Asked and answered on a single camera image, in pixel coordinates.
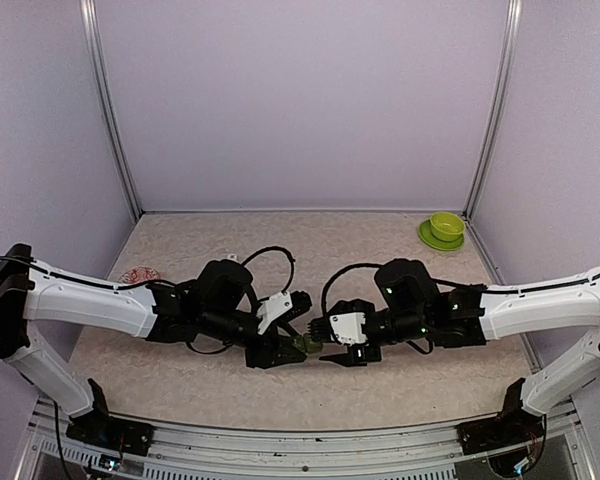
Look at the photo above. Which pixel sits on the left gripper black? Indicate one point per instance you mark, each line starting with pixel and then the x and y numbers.
pixel 264 355

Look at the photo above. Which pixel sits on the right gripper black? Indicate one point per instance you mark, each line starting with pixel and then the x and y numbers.
pixel 353 359

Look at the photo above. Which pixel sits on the green weekly pill organizer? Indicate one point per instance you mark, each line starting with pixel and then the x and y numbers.
pixel 307 345

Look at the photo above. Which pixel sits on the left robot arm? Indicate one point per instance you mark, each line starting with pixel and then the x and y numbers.
pixel 219 303

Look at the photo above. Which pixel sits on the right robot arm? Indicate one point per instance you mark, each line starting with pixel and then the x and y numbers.
pixel 473 315

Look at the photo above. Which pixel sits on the green saucer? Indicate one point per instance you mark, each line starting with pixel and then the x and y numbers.
pixel 425 233

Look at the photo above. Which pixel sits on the red patterned white bowl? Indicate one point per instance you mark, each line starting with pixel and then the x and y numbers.
pixel 139 275

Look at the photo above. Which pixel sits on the green bowl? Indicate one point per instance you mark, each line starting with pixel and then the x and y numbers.
pixel 446 226

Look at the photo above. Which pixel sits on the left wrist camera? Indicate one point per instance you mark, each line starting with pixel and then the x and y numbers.
pixel 282 308

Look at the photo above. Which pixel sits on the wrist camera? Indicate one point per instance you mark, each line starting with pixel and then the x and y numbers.
pixel 282 308
pixel 343 323

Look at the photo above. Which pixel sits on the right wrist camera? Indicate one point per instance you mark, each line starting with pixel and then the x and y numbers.
pixel 343 323

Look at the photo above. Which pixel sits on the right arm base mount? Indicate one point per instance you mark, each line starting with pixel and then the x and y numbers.
pixel 491 434

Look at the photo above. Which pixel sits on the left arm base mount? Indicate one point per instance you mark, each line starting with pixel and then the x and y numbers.
pixel 115 434

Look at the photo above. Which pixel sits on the front aluminium rail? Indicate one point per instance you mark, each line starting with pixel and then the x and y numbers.
pixel 187 451

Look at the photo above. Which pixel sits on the right aluminium frame post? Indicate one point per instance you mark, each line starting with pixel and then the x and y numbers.
pixel 505 66

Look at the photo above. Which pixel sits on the aluminium frame post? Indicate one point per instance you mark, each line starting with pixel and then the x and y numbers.
pixel 94 44
pixel 505 66

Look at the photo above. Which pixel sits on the left aluminium frame post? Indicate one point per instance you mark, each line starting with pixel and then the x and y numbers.
pixel 94 44

